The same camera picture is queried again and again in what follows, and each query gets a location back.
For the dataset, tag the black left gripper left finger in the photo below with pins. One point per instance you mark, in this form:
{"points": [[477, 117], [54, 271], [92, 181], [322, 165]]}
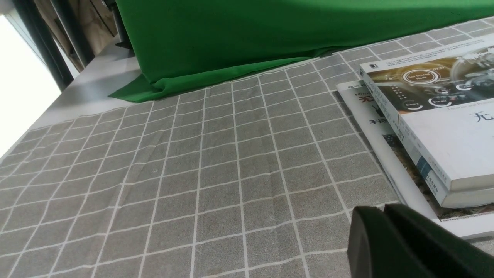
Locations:
{"points": [[377, 250]]}

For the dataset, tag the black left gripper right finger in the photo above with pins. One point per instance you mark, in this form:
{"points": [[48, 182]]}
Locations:
{"points": [[445, 254]]}

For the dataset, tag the thin bottom magazine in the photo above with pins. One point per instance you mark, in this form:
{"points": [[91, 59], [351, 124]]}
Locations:
{"points": [[467, 214]]}

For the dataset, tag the grey checkered tablecloth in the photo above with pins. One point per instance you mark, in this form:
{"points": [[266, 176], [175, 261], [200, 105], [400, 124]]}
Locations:
{"points": [[255, 177]]}

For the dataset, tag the white self-driving textbook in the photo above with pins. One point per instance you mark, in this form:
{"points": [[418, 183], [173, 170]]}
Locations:
{"points": [[466, 64]]}

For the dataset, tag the green backdrop cloth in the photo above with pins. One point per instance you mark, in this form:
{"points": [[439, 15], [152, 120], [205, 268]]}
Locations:
{"points": [[184, 45]]}

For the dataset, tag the dark metal frame post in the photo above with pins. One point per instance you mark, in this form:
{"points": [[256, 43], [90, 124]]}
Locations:
{"points": [[45, 43]]}

